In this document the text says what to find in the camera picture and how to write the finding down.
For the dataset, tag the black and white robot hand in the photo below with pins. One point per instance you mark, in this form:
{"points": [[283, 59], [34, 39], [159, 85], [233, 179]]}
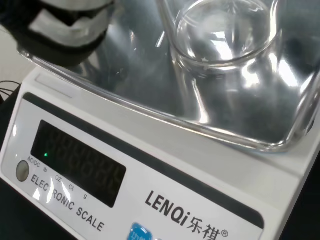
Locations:
{"points": [[60, 47]]}

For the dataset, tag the white electronic balance steel pan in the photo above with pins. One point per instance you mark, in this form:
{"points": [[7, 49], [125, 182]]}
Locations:
{"points": [[160, 150]]}

